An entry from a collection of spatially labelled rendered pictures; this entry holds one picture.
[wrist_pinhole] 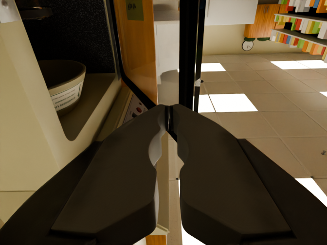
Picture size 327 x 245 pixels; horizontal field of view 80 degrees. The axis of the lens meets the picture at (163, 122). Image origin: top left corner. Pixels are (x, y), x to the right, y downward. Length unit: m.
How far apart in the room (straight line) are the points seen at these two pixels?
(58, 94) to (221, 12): 4.98
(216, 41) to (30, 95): 5.82
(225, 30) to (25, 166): 5.84
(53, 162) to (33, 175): 0.03
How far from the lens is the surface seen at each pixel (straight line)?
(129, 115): 0.40
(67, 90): 0.31
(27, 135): 0.23
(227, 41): 6.03
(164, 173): 0.37
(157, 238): 1.15
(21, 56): 0.20
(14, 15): 0.21
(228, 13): 5.23
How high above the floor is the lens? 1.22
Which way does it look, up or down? 32 degrees up
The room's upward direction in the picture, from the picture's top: 178 degrees clockwise
